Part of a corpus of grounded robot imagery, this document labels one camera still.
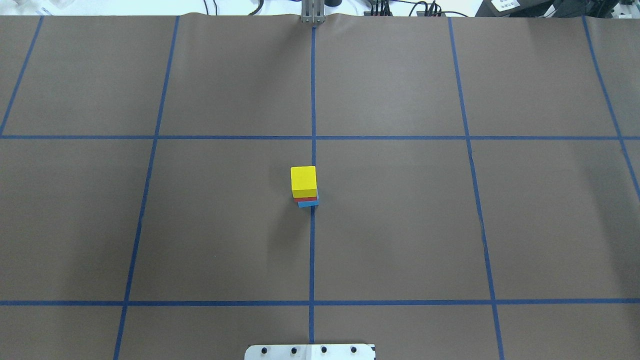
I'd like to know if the red block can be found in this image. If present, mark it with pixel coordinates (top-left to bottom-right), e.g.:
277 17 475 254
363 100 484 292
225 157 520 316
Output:
294 196 318 203

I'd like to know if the aluminium frame post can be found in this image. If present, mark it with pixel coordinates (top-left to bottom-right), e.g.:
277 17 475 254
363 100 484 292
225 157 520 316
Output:
300 0 326 26

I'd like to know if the yellow block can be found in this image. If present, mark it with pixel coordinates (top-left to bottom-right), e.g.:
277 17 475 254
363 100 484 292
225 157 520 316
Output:
290 165 318 199

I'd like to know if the white camera mast column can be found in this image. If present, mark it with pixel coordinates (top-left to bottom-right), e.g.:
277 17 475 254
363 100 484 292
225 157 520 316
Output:
244 343 377 360

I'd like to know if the blue block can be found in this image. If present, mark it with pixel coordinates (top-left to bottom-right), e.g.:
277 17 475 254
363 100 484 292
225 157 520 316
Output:
297 199 320 208

